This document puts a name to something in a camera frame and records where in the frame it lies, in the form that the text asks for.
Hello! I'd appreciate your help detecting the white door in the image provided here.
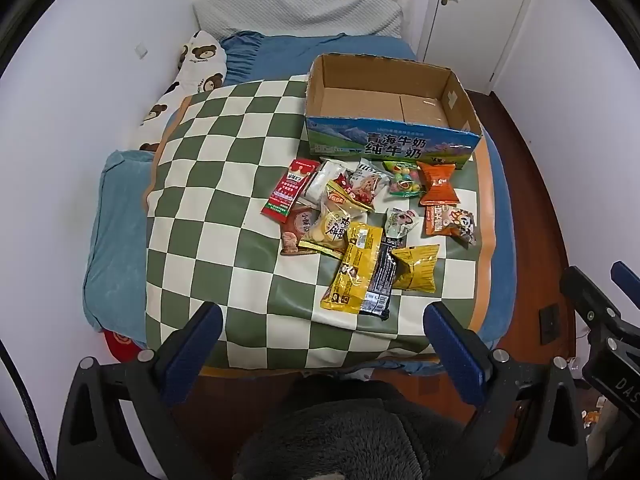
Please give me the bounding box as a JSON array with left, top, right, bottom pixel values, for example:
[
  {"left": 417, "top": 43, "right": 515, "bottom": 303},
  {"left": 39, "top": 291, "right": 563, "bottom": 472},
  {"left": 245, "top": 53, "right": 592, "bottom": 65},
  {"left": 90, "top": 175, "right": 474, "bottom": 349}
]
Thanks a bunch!
[{"left": 424, "top": 0, "right": 528, "bottom": 93}]

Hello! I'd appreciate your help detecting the red cushion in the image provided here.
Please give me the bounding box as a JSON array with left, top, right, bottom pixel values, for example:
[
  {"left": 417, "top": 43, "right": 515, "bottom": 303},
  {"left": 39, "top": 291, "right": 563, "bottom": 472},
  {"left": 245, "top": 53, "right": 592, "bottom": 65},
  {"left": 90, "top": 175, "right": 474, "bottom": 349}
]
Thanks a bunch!
[{"left": 102, "top": 327, "right": 149, "bottom": 364}]

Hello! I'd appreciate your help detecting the dark yellow snack packet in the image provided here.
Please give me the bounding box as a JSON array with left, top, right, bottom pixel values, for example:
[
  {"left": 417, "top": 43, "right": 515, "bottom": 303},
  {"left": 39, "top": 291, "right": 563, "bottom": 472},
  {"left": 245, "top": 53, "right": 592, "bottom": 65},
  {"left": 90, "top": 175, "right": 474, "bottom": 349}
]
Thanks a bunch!
[{"left": 390, "top": 244, "right": 441, "bottom": 293}]

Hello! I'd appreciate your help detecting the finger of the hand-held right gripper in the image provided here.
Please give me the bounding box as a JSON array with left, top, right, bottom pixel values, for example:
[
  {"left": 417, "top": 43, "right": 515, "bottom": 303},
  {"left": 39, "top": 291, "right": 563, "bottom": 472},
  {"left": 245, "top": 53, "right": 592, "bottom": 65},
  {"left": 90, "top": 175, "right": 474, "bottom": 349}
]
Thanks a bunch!
[
  {"left": 610, "top": 260, "right": 640, "bottom": 311},
  {"left": 559, "top": 265, "right": 640, "bottom": 335}
]

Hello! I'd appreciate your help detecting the green gum ball packet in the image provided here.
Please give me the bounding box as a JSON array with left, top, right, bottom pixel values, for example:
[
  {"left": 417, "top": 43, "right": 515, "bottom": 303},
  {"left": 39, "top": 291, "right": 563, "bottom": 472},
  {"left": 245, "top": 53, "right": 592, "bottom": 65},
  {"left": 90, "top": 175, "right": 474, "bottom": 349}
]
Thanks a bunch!
[{"left": 382, "top": 159, "right": 426, "bottom": 197}]

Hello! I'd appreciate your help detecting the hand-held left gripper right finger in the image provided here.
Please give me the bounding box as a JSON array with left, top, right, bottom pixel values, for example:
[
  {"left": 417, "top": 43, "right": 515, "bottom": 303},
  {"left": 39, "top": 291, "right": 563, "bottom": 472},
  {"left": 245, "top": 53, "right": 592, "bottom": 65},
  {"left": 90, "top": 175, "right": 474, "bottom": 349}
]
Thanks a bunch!
[{"left": 424, "top": 302, "right": 591, "bottom": 480}]

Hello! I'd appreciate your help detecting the white snack packet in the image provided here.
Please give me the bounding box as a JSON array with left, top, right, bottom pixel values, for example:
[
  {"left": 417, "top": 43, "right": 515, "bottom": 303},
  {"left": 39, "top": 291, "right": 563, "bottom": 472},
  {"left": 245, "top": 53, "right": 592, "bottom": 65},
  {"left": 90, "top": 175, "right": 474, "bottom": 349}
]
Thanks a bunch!
[{"left": 302, "top": 158, "right": 351, "bottom": 206}]

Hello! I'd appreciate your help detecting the clear snack packet red filling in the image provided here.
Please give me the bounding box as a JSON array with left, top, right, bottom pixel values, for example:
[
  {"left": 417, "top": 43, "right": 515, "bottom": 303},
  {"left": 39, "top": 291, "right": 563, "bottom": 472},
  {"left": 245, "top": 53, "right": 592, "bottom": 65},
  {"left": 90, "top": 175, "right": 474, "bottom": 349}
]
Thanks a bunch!
[{"left": 345, "top": 157, "right": 393, "bottom": 211}]

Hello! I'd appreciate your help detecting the orange snack packet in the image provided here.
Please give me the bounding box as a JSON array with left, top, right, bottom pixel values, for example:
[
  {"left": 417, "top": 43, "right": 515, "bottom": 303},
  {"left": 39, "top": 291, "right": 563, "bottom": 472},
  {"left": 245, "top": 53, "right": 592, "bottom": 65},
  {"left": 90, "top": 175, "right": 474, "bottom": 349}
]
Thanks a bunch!
[{"left": 416, "top": 161, "right": 460, "bottom": 206}]

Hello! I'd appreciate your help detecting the brown round bread packet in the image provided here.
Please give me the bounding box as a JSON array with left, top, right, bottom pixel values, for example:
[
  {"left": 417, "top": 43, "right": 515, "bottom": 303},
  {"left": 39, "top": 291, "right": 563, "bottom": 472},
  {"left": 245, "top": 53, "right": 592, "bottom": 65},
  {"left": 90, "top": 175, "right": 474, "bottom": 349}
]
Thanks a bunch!
[{"left": 280, "top": 205, "right": 321, "bottom": 257}]

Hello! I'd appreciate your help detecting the pale grey pillow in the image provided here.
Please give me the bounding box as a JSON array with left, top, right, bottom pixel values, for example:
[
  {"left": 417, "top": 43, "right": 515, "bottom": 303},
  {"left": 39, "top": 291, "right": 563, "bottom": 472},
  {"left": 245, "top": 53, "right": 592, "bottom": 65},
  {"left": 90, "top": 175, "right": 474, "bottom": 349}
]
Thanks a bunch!
[{"left": 192, "top": 0, "right": 405, "bottom": 40}]

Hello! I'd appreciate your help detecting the wall socket plate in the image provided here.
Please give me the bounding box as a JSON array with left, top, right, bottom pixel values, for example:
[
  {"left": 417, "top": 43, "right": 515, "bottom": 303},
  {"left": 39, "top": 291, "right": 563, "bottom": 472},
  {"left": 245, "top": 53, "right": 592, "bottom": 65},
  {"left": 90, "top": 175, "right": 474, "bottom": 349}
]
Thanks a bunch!
[{"left": 539, "top": 304, "right": 561, "bottom": 345}]

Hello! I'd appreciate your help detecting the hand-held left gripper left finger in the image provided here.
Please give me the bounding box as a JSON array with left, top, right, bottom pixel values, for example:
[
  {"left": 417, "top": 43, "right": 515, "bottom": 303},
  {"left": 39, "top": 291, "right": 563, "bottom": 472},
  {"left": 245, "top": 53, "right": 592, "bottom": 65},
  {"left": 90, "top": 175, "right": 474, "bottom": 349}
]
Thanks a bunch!
[{"left": 56, "top": 302, "right": 236, "bottom": 480}]

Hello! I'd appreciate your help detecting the bear print pillow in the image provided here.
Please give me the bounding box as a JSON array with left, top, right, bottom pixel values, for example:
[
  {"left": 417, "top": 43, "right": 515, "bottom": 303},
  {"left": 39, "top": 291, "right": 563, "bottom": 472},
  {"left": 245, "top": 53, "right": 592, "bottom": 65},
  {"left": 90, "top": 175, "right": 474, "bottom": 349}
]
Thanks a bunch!
[{"left": 132, "top": 30, "right": 228, "bottom": 153}]

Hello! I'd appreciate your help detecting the black snack packet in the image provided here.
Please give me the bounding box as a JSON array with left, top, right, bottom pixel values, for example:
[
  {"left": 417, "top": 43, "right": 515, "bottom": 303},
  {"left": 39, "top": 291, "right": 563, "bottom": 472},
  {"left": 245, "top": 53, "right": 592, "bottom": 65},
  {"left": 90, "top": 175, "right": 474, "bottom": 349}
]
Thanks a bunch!
[{"left": 361, "top": 237, "right": 401, "bottom": 320}]

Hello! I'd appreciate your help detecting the long yellow snack packet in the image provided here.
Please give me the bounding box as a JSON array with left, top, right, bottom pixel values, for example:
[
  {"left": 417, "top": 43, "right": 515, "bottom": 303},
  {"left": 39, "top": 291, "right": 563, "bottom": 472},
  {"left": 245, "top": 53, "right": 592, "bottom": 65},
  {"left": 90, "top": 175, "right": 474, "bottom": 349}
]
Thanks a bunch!
[{"left": 320, "top": 221, "right": 385, "bottom": 315}]

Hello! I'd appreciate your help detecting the cardboard box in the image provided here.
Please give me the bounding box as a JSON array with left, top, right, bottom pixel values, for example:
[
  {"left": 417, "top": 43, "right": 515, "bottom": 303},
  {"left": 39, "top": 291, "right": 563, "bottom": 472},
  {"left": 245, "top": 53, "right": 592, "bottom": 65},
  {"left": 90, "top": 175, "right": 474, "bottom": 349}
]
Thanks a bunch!
[{"left": 302, "top": 53, "right": 483, "bottom": 170}]

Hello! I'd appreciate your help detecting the orange panda print packet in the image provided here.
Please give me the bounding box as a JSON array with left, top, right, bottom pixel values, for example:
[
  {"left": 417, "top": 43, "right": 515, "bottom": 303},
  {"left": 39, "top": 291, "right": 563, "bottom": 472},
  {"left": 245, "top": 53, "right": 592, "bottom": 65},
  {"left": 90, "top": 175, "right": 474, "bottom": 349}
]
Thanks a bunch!
[{"left": 424, "top": 203, "right": 477, "bottom": 246}]

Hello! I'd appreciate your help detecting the clear yellow pastry bag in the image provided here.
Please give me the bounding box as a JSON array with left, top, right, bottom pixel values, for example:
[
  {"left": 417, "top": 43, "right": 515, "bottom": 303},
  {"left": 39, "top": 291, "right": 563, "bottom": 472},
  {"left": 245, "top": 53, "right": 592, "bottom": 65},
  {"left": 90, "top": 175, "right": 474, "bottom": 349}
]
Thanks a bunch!
[{"left": 298, "top": 180, "right": 376, "bottom": 260}]

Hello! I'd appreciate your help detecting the long red snack packet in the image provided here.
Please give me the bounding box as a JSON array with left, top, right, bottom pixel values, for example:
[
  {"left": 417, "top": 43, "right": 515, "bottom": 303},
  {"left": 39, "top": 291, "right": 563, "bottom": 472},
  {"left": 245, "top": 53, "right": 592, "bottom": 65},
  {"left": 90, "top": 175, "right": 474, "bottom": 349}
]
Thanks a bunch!
[{"left": 260, "top": 157, "right": 322, "bottom": 224}]

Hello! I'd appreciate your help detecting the black cable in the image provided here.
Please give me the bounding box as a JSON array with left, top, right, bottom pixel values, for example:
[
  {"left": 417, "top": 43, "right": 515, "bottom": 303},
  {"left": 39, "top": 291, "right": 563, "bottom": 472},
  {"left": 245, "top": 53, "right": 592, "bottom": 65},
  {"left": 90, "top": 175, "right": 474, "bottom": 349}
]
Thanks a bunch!
[{"left": 0, "top": 340, "right": 56, "bottom": 480}]

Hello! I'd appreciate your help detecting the green white checkered blanket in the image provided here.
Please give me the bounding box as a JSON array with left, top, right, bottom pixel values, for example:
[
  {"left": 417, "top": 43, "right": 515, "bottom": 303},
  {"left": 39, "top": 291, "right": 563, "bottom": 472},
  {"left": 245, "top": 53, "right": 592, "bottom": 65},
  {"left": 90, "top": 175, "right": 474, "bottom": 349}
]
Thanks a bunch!
[{"left": 145, "top": 75, "right": 496, "bottom": 372}]

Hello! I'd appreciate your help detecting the light blue plush blanket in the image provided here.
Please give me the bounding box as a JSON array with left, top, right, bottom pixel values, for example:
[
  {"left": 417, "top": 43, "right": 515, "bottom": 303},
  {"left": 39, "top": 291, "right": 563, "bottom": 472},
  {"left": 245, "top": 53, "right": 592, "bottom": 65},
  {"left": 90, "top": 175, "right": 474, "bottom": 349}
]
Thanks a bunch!
[{"left": 82, "top": 150, "right": 157, "bottom": 335}]

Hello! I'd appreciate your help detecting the grey fleece clothing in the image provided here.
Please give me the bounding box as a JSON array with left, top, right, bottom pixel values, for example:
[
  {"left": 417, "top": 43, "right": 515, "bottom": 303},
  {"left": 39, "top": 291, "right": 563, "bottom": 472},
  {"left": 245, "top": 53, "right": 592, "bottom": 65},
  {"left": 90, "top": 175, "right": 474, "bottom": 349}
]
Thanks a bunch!
[{"left": 232, "top": 375, "right": 501, "bottom": 480}]

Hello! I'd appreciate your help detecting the small grey snack packet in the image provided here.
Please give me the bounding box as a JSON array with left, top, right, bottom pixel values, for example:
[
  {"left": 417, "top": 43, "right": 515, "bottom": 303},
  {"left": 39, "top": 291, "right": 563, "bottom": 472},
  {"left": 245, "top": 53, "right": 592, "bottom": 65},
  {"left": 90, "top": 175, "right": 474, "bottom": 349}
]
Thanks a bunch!
[{"left": 384, "top": 207, "right": 420, "bottom": 241}]

